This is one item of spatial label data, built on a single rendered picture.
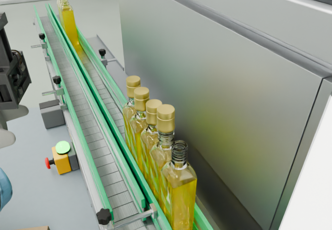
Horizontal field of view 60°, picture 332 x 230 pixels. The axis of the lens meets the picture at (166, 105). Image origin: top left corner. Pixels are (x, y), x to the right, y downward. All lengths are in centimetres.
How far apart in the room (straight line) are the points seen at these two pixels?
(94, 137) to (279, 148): 63
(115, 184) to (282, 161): 47
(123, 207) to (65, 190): 30
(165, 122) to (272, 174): 21
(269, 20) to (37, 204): 83
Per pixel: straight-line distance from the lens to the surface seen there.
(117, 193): 79
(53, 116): 123
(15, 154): 120
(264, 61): 47
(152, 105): 59
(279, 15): 45
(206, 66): 61
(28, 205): 101
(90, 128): 100
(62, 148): 100
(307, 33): 42
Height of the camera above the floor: 149
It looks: 34 degrees down
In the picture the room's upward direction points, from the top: straight up
